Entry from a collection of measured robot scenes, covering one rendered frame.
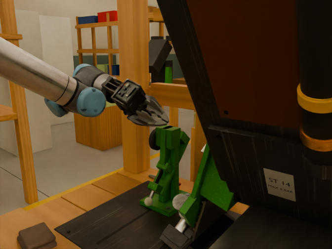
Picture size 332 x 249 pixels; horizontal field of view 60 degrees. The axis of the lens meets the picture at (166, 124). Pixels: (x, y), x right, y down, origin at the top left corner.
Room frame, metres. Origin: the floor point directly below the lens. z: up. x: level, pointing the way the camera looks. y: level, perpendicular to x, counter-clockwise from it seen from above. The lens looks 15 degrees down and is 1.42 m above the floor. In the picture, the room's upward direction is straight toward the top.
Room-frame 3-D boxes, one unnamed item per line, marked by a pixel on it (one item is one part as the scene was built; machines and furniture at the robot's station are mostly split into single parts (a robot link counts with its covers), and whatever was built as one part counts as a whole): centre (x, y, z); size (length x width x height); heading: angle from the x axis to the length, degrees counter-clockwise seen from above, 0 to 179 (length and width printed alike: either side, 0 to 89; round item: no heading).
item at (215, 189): (0.57, -0.13, 1.17); 0.13 x 0.12 x 0.20; 52
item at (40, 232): (0.68, 0.35, 0.91); 0.10 x 0.08 x 0.03; 39
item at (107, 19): (6.92, 1.17, 1.13); 2.48 x 0.54 x 2.27; 50
